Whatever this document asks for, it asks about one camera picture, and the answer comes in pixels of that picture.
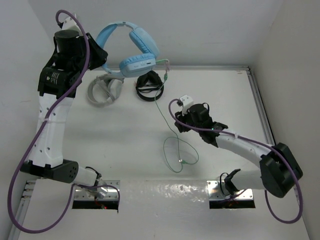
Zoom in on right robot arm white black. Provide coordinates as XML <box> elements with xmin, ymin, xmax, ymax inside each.
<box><xmin>174</xmin><ymin>103</ymin><xmax>303</xmax><ymax>198</ymax></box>

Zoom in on black headphones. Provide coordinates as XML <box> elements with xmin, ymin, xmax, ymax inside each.
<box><xmin>135</xmin><ymin>70</ymin><xmax>164</xmax><ymax>102</ymax></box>

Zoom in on white grey headphones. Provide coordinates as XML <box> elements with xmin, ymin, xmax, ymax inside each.
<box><xmin>86</xmin><ymin>74</ymin><xmax>124</xmax><ymax>107</ymax></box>

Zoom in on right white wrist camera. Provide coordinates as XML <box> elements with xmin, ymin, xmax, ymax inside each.
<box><xmin>177</xmin><ymin>94</ymin><xmax>194</xmax><ymax>116</ymax></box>

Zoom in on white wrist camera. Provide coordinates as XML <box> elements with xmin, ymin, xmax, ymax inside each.
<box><xmin>177</xmin><ymin>94</ymin><xmax>194</xmax><ymax>116</ymax></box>
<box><xmin>61</xmin><ymin>17</ymin><xmax>82</xmax><ymax>35</ymax></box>

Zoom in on metal base plate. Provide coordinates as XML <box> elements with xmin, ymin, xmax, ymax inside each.
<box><xmin>206</xmin><ymin>180</ymin><xmax>254</xmax><ymax>201</ymax></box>
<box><xmin>74</xmin><ymin>179</ymin><xmax>120</xmax><ymax>201</ymax></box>

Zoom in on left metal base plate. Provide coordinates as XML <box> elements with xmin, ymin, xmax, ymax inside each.
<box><xmin>74</xmin><ymin>179</ymin><xmax>120</xmax><ymax>201</ymax></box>

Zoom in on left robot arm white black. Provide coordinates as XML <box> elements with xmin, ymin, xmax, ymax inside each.
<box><xmin>20</xmin><ymin>30</ymin><xmax>108</xmax><ymax>188</ymax></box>

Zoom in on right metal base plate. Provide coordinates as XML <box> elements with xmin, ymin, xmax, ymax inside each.
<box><xmin>206</xmin><ymin>180</ymin><xmax>254</xmax><ymax>201</ymax></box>

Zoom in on light blue headphones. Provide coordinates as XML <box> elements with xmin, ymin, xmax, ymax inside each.
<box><xmin>96</xmin><ymin>21</ymin><xmax>160</xmax><ymax>78</ymax></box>

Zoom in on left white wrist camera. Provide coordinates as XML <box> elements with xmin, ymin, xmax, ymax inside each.
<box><xmin>61</xmin><ymin>17</ymin><xmax>82</xmax><ymax>35</ymax></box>

